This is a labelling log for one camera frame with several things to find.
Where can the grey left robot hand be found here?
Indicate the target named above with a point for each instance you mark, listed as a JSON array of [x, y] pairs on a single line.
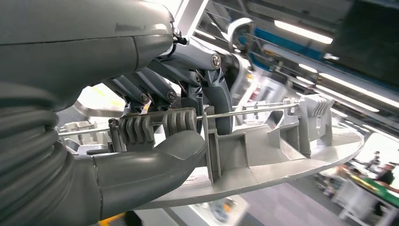
[[78, 46]]

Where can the ceiling light strip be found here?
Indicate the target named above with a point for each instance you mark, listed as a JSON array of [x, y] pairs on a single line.
[[358, 89], [302, 31]]

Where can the person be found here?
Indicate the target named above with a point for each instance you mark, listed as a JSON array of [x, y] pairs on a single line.
[[386, 176], [374, 160]]

